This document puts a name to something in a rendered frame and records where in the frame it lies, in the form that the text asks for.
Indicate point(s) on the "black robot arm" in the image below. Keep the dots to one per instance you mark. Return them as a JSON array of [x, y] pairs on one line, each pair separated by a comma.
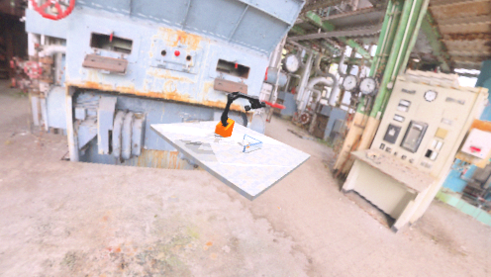
[[254, 100]]

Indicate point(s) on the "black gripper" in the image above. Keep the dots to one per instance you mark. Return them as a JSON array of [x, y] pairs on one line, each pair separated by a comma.
[[247, 107]]

